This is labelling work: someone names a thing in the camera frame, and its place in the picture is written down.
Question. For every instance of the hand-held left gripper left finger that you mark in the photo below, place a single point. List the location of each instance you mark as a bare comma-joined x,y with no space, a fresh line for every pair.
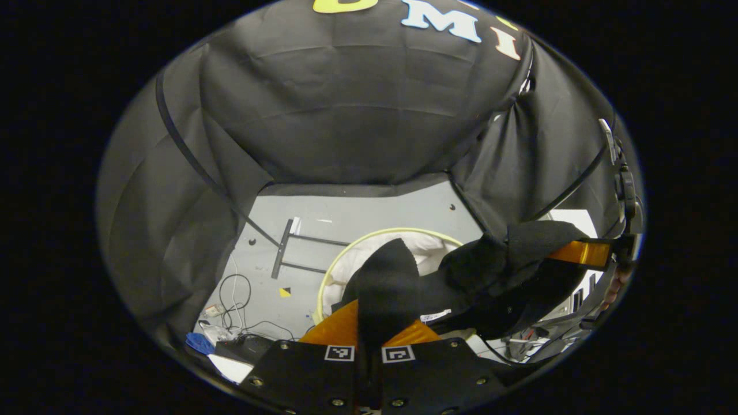
305,380

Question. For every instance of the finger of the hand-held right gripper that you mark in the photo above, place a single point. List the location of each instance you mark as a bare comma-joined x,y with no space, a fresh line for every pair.
582,253

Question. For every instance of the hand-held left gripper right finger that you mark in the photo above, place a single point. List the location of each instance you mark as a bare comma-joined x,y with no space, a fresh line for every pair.
438,380

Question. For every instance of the black knit garment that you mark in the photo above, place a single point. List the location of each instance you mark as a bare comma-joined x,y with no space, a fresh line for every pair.
461,288

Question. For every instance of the white laundry hamper yellow rim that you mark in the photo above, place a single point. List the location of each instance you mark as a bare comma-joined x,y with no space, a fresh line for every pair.
369,248

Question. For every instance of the black clothes rack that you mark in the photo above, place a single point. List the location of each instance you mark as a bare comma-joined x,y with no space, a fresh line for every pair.
282,248

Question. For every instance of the white sheet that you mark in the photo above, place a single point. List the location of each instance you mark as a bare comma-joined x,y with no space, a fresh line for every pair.
576,222

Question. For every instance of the black box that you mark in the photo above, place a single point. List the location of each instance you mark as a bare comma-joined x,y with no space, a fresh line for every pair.
245,349

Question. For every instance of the white paper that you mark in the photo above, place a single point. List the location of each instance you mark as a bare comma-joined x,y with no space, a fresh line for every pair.
230,369

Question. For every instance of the yellow floor sticker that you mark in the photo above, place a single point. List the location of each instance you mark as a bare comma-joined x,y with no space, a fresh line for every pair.
285,292

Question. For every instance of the blue cloth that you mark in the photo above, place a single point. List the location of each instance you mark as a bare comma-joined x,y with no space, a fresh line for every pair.
200,343

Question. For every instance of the black backdrop cloth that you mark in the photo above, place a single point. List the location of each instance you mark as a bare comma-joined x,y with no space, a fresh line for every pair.
346,115

